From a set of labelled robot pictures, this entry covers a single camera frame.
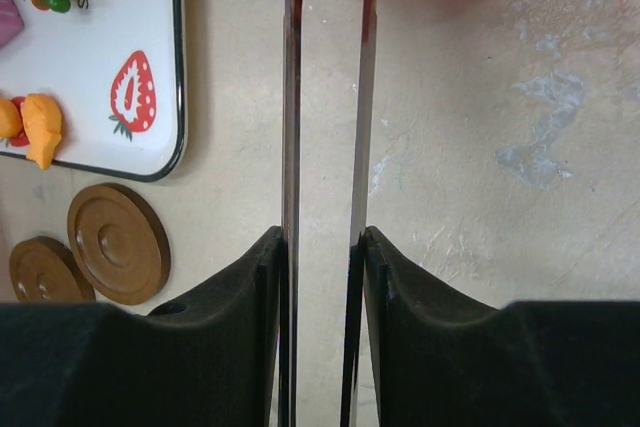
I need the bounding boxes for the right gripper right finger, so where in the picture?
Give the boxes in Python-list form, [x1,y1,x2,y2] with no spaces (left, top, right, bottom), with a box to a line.
[364,227,639,426]

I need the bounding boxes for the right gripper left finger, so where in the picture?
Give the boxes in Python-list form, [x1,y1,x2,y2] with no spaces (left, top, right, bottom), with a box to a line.
[1,226,284,426]

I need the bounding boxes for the metal tongs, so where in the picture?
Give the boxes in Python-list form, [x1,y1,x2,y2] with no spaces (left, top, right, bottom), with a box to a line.
[278,0,377,426]

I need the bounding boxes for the brown wooden coaster right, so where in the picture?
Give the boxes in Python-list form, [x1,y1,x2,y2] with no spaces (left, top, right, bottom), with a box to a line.
[67,183,171,305]

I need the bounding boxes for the brown wooden coaster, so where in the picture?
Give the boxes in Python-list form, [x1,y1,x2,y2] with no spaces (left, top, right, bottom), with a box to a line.
[67,183,171,305]
[9,236,96,302]

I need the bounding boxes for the brown wooden coaster left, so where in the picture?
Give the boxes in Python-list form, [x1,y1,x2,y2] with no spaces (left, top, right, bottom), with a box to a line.
[9,236,96,302]

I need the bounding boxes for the orange fish cake right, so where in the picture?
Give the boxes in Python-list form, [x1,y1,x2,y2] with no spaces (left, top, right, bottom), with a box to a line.
[21,93,63,170]

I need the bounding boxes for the orange fish cake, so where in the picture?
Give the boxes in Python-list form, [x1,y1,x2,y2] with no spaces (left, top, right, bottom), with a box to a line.
[0,97,23,138]
[21,93,63,170]

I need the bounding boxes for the orange fish cake left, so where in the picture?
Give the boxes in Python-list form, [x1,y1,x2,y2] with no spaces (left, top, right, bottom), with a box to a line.
[0,97,23,138]

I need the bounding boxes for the white strawberry tray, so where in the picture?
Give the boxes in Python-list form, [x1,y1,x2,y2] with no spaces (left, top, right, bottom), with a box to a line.
[1,0,188,182]

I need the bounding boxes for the pink cake slice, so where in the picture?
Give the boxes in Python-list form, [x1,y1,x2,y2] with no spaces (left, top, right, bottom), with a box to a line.
[0,0,24,48]

